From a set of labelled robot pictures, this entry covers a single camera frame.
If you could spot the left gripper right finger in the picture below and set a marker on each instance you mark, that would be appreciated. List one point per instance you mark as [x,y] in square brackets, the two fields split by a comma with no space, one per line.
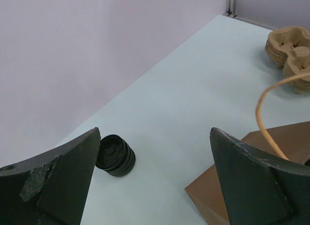
[259,188]

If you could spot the brown paper bag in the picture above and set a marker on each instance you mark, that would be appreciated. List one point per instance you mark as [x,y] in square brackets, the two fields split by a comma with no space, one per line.
[289,142]

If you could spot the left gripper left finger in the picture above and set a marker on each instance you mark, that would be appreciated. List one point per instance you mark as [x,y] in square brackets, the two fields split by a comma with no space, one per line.
[50,188]

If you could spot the stack of black lids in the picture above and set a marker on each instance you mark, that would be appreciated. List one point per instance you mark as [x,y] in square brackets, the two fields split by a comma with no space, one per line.
[115,156]

